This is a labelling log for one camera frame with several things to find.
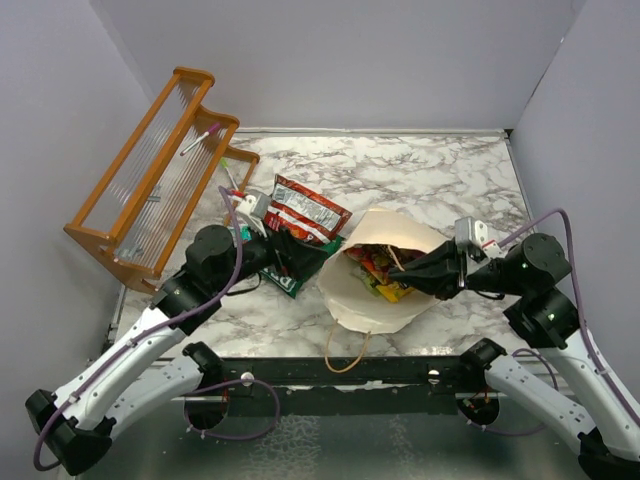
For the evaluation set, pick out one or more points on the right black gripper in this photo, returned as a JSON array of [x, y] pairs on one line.
[[442, 270]]

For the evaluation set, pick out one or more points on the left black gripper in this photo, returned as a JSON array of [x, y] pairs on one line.
[[295, 255]]

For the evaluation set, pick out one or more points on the green chips bag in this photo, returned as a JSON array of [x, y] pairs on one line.
[[291, 286]]

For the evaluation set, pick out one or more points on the red chips bag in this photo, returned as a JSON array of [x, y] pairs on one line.
[[307, 215]]

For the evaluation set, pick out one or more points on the white paper bag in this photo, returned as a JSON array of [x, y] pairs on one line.
[[383, 239]]

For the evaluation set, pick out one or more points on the teal snack packet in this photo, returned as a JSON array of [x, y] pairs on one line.
[[245, 234]]

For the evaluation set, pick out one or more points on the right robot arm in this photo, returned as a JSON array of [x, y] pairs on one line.
[[600, 423]]

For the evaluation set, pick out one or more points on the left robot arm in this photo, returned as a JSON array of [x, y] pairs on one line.
[[79, 421]]

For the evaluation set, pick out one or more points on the yellow snack packet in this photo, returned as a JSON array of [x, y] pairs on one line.
[[393, 292]]

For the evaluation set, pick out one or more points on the green capped marker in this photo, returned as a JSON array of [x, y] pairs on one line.
[[232, 180]]

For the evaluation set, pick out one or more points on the pink capped marker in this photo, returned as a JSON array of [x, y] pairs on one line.
[[212, 129]]

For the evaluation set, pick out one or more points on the orange wooden rack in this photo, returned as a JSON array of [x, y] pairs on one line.
[[135, 215]]

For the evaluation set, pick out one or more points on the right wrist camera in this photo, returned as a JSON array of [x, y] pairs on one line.
[[473, 238]]

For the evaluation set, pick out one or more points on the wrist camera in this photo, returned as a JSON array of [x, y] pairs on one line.
[[252, 207], [473, 238]]

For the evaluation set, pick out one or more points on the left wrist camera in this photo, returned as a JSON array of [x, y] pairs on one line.
[[252, 207]]

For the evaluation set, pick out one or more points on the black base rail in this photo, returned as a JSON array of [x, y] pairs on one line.
[[260, 387]]

